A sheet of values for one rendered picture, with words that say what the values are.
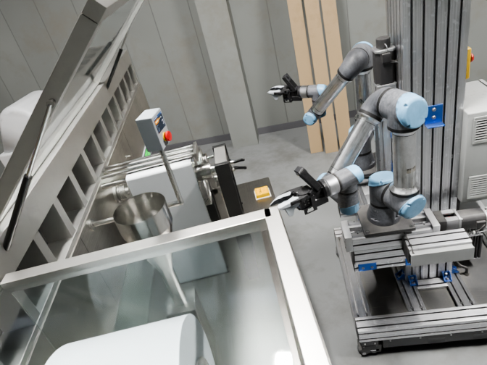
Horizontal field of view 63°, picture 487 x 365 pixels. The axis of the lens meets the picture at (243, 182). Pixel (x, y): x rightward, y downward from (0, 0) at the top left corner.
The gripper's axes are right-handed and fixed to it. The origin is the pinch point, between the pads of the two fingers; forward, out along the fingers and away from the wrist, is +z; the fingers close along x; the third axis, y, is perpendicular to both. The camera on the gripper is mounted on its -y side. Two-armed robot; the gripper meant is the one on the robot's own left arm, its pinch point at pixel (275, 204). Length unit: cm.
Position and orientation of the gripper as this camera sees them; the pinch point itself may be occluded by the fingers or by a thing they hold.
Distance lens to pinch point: 141.2
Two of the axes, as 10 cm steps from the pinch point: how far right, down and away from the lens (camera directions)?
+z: -9.0, 3.8, -2.3
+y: 2.7, 8.8, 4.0
